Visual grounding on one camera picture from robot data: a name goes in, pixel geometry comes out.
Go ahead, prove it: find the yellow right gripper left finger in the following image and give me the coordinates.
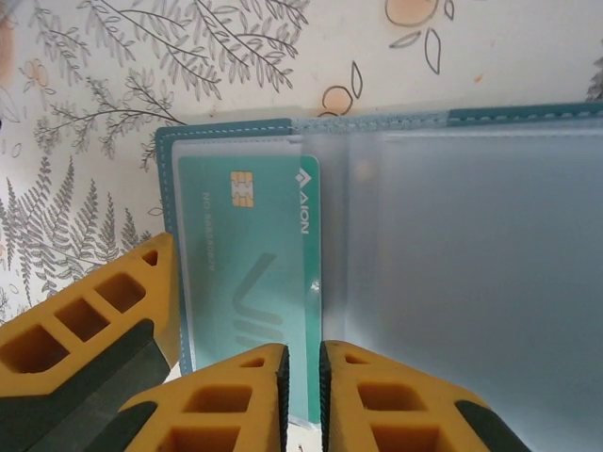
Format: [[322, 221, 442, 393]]
[[115, 343, 292, 452]]

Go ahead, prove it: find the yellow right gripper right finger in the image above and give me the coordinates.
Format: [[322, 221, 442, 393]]
[[318, 339, 524, 452]]

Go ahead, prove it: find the teal AION credit card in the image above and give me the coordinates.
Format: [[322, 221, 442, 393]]
[[174, 153, 324, 423]]

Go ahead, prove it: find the blue card holder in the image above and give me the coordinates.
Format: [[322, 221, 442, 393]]
[[154, 100, 603, 452]]

